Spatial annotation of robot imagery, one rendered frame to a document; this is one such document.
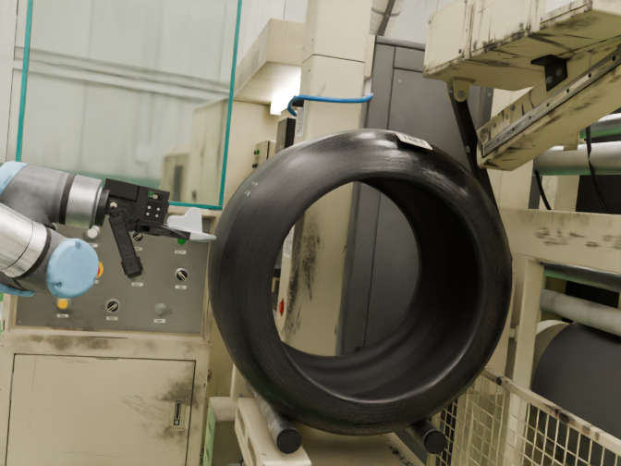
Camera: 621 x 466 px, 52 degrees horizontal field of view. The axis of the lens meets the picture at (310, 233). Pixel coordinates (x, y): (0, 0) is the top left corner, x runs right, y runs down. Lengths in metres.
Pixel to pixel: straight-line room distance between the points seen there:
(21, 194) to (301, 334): 0.70
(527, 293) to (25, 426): 1.35
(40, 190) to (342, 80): 0.72
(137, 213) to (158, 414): 0.87
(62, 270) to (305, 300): 0.66
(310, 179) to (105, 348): 0.94
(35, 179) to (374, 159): 0.57
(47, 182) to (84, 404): 0.88
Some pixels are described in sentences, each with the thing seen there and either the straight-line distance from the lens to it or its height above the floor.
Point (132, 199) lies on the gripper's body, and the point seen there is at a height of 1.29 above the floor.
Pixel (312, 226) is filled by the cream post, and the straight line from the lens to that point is 1.48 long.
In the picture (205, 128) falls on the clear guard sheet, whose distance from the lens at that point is 1.83.
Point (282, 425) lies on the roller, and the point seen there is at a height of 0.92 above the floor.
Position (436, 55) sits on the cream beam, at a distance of 1.50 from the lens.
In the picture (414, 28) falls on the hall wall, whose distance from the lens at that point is 12.43.
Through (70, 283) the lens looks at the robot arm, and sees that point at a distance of 1.03.
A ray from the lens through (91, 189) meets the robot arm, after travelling 1.15.
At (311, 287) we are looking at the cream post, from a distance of 1.50.
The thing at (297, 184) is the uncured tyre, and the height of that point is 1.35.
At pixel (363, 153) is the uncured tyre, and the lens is 1.12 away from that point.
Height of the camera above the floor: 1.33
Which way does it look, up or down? 3 degrees down
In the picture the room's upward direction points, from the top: 6 degrees clockwise
